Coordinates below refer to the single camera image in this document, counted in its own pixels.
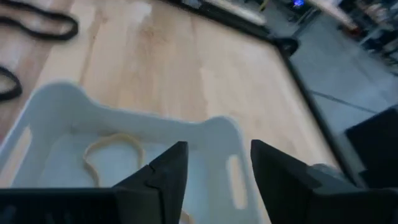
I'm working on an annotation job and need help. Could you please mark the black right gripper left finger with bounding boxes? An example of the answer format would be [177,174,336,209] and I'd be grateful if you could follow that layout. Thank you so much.
[113,141,189,224]

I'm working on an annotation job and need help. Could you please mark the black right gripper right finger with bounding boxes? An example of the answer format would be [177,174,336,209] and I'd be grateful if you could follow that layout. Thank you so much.
[250,139,323,224]

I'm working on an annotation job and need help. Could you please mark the tan rubber band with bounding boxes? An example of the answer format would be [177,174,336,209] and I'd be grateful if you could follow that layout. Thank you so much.
[82,133,146,188]

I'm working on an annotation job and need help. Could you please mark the white plastic bin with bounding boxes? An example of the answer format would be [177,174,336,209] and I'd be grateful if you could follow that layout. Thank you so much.
[0,81,265,224]

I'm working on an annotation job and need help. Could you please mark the small black rubber band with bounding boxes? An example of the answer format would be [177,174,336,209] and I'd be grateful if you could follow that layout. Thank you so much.
[0,65,23,102]

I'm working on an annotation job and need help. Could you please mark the long black rubber band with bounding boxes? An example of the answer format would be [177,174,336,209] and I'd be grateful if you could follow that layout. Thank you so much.
[0,0,80,41]

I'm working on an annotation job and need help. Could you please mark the black box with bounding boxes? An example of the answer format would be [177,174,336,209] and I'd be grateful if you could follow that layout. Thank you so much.
[344,107,398,189]

